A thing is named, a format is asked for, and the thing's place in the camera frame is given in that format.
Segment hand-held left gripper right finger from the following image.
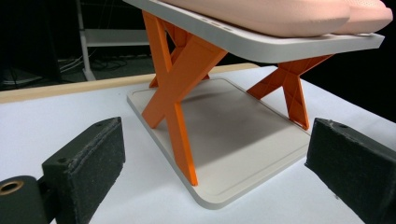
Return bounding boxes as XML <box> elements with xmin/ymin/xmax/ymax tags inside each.
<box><xmin>304</xmin><ymin>117</ymin><xmax>396</xmax><ymax>224</ymax></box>

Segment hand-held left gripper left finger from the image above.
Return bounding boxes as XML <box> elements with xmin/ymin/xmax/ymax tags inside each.
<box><xmin>41</xmin><ymin>117</ymin><xmax>126</xmax><ymax>224</ymax></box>

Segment white rack with orange legs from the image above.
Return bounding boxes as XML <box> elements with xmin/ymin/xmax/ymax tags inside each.
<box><xmin>122</xmin><ymin>0</ymin><xmax>386</xmax><ymax>210</ymax></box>

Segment pink slipper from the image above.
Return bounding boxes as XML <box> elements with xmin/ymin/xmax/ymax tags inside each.
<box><xmin>160</xmin><ymin>0</ymin><xmax>351</xmax><ymax>38</ymax></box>
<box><xmin>331</xmin><ymin>0</ymin><xmax>394</xmax><ymax>35</ymax></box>

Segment white metal stand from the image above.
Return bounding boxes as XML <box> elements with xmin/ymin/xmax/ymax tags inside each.
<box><xmin>75</xmin><ymin>0</ymin><xmax>151</xmax><ymax>82</ymax></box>

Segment black floor cables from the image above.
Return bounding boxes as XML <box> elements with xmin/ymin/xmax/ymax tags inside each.
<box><xmin>58</xmin><ymin>50</ymin><xmax>148</xmax><ymax>73</ymax></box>

